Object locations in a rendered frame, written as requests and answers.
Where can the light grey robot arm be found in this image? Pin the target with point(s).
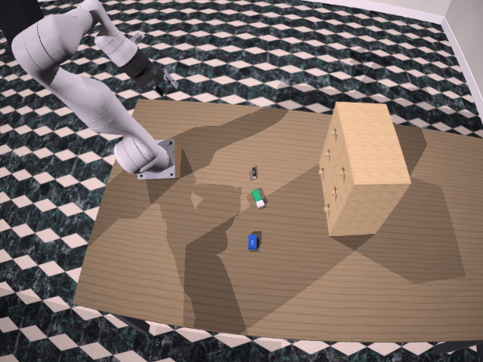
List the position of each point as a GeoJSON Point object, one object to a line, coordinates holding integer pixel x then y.
{"type": "Point", "coordinates": [55, 39]}

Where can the blue nine-volt battery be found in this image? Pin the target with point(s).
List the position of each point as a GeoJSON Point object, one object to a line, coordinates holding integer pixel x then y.
{"type": "Point", "coordinates": [252, 242]}

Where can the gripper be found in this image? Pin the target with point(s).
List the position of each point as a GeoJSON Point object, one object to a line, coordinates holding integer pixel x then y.
{"type": "Point", "coordinates": [134, 63]}

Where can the green and white eraser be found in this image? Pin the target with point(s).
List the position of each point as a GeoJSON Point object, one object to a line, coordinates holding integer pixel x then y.
{"type": "Point", "coordinates": [257, 198]}

